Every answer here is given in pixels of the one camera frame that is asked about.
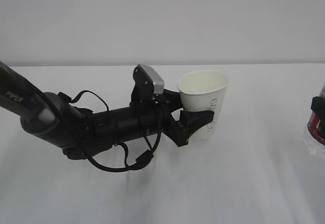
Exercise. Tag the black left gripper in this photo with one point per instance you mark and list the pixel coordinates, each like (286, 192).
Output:
(193, 126)

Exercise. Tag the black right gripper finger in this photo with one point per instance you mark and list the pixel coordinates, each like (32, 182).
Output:
(318, 107)

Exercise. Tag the white paper cup green logo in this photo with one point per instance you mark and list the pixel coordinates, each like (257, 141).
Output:
(200, 91)

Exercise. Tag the clear water bottle red label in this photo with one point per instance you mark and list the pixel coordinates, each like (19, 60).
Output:
(313, 135)

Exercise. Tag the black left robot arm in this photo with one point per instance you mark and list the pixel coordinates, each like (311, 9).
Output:
(80, 132)

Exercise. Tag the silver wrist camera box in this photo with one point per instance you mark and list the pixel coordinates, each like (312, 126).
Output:
(147, 83)

